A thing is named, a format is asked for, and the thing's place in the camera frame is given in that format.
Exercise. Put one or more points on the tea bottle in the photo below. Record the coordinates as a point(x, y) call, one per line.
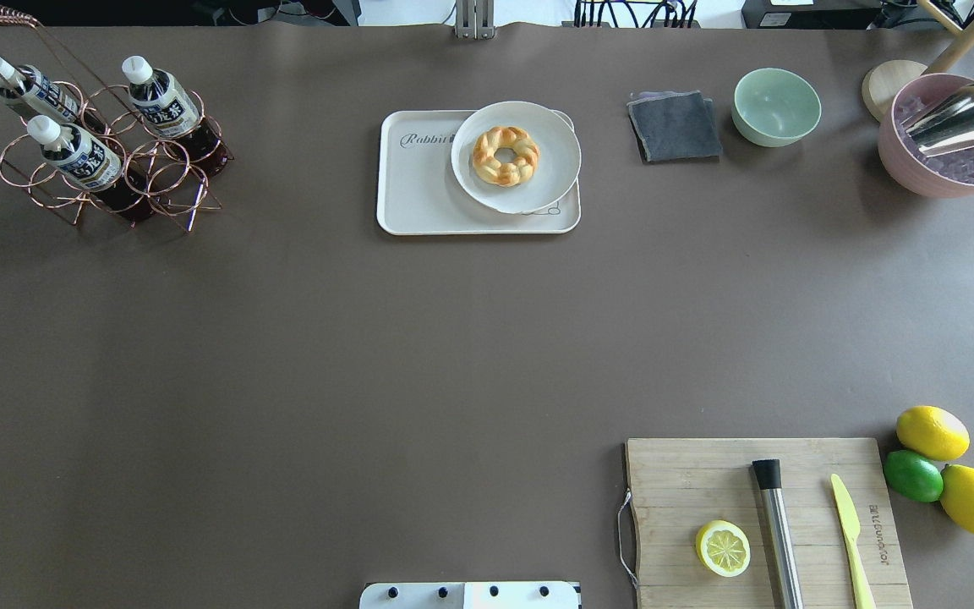
point(169, 109)
point(29, 93)
point(93, 166)

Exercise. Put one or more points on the white rectangular tray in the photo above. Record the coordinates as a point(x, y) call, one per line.
point(418, 193)

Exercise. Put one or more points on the tea bottle front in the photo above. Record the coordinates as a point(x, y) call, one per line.
point(93, 166)

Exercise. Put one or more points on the white round plate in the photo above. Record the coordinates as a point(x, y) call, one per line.
point(557, 170)

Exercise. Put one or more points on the grey folded cloth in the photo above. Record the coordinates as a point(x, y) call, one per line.
point(674, 126)

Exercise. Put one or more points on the wooden cutting board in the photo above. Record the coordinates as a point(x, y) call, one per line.
point(678, 485)

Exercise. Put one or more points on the steel muddler black tip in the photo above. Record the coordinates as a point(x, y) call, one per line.
point(767, 473)

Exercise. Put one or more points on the half lemon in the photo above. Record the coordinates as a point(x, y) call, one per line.
point(723, 548)

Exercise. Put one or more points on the mint green bowl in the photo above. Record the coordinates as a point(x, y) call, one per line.
point(774, 107)

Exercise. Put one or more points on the yellow plastic knife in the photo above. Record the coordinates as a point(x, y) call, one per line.
point(851, 529)

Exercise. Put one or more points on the green lime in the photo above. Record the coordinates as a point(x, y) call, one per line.
point(913, 476)

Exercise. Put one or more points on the upper yellow lemon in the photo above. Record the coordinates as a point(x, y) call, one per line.
point(933, 432)

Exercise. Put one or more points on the clear ice cubes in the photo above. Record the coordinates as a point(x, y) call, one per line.
point(959, 165)

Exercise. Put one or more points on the metal ice scoop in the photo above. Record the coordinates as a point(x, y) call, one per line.
point(947, 128)

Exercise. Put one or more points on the pink bowl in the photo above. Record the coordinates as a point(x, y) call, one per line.
point(897, 153)

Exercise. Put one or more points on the braided ring bread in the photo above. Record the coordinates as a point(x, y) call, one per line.
point(505, 156)

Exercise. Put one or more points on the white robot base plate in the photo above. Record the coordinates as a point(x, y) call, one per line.
point(551, 593)

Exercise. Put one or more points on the copper wire bottle rack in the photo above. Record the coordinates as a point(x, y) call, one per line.
point(177, 189)

